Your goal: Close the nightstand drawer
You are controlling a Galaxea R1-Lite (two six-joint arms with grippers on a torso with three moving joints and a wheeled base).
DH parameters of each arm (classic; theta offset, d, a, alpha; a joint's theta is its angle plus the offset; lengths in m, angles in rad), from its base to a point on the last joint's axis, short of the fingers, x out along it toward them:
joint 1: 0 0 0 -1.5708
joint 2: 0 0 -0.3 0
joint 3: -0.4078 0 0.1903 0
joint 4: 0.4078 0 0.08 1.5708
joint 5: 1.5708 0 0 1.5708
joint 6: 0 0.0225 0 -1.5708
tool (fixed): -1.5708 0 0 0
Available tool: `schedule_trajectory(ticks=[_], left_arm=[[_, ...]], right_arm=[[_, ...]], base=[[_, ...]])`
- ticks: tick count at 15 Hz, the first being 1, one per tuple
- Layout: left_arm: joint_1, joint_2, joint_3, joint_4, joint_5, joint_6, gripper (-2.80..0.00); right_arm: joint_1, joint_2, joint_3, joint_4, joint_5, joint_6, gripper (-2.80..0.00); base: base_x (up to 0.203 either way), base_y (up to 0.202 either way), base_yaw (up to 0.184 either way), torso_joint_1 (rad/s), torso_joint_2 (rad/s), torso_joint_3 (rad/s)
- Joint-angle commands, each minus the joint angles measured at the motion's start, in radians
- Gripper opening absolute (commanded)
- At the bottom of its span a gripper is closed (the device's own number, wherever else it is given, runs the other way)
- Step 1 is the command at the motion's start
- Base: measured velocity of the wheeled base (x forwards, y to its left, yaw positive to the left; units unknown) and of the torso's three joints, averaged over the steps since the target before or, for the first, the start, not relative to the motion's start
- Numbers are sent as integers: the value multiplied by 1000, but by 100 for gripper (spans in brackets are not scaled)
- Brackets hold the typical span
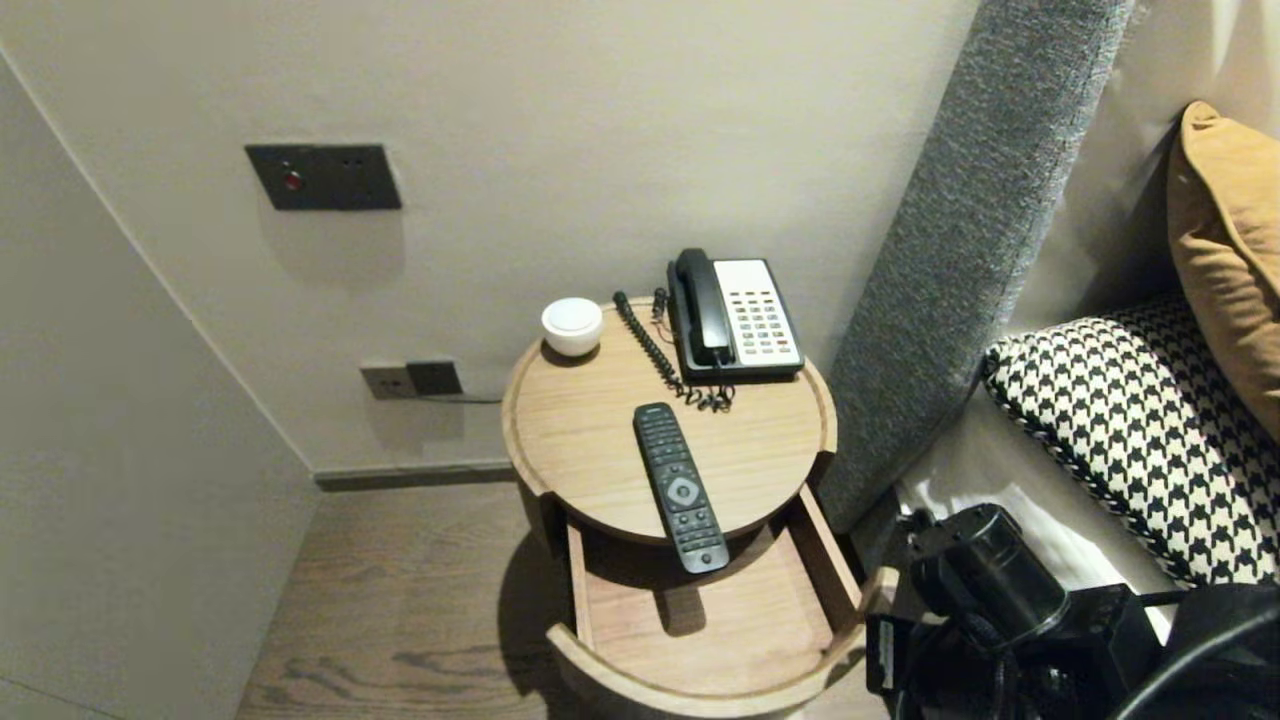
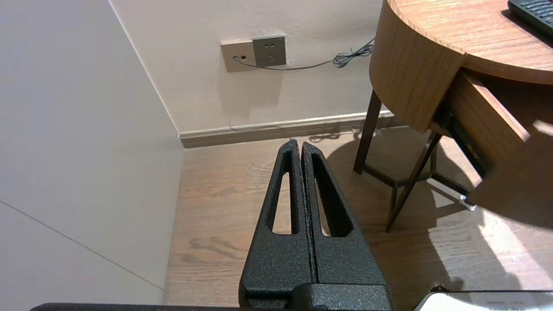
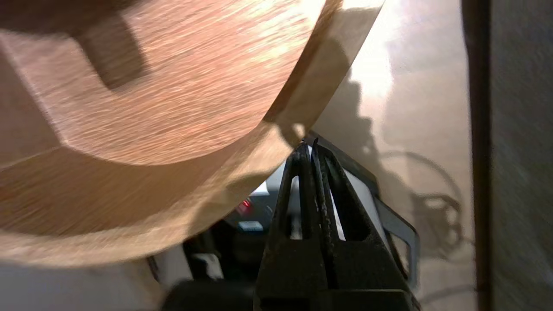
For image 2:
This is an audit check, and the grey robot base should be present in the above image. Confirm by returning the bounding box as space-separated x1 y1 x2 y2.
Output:
415 289 553 311

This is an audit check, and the curved-front wooden drawer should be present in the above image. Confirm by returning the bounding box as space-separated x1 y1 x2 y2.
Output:
430 69 553 229

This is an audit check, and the grey wall outlet cable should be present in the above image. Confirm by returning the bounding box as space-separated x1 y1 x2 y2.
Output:
233 37 375 71

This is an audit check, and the dark wall outlet plate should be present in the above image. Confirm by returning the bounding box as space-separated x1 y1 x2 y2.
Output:
252 35 287 67

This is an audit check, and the round wooden nightstand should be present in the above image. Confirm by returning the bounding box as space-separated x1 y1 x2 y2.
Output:
353 0 553 234

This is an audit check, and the beige wall power outlet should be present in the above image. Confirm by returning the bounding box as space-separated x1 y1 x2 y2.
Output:
219 40 256 73

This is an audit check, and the black TV remote control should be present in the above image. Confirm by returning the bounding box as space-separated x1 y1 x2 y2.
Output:
508 0 553 37

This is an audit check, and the grey wall baseboard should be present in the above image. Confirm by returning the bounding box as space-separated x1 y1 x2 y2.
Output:
178 110 407 149

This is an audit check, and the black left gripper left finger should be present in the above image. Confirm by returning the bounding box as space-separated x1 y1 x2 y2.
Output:
239 139 318 303

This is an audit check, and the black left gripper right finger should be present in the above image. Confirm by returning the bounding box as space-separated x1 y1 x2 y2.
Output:
302 142 389 286

